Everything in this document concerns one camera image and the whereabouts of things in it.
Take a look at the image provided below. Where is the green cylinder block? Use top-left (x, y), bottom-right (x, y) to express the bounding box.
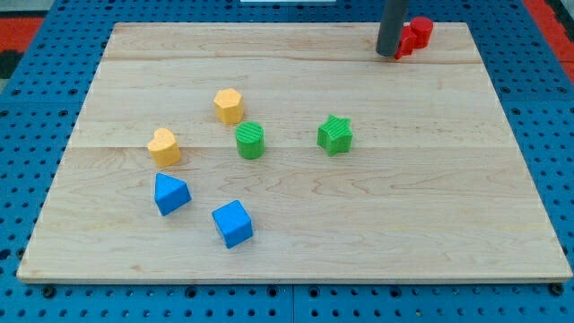
top-left (235, 121), bottom-right (265, 160)

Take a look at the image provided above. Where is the yellow hexagon block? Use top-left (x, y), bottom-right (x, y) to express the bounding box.
top-left (213, 88), bottom-right (244, 125)

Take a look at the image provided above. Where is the green star block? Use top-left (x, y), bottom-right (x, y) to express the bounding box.
top-left (317, 115), bottom-right (352, 156)

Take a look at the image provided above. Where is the blue cube block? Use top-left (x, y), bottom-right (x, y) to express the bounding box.
top-left (212, 200), bottom-right (253, 249)

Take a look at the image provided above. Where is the wooden board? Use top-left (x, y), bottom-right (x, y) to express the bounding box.
top-left (17, 22), bottom-right (572, 284)

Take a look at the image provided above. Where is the yellow heart block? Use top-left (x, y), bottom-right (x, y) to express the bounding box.
top-left (147, 127), bottom-right (181, 168)

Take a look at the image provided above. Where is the blue triangle block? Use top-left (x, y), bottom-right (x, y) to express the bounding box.
top-left (154, 173), bottom-right (192, 216)

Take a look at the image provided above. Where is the red star block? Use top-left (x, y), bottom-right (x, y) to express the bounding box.
top-left (394, 25), bottom-right (417, 59)

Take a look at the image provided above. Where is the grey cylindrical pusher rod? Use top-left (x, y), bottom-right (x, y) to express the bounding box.
top-left (376, 0), bottom-right (409, 57)

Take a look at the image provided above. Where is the red cylinder block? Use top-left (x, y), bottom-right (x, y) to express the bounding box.
top-left (410, 16), bottom-right (434, 48)

